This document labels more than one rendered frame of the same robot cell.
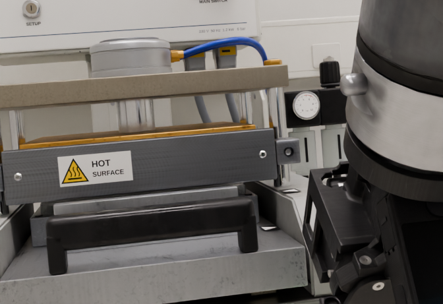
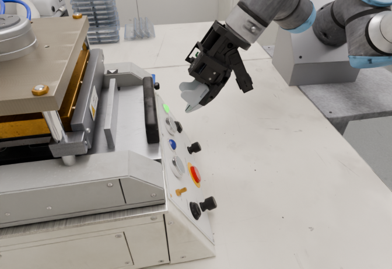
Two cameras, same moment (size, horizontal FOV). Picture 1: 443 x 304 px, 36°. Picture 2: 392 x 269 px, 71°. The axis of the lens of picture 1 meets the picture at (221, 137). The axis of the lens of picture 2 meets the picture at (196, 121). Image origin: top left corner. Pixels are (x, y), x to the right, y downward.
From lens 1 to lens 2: 64 cm
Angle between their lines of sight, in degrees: 89
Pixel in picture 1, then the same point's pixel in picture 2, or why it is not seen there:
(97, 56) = (10, 40)
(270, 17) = not seen: outside the picture
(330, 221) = (220, 64)
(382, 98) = (260, 31)
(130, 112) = not seen: hidden behind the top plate
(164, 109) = not seen: outside the picture
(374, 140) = (252, 40)
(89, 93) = (72, 65)
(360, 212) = (216, 59)
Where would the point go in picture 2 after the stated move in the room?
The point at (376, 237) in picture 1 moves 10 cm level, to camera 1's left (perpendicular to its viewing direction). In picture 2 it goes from (226, 63) to (233, 88)
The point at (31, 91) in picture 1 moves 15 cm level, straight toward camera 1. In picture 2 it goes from (65, 79) to (184, 62)
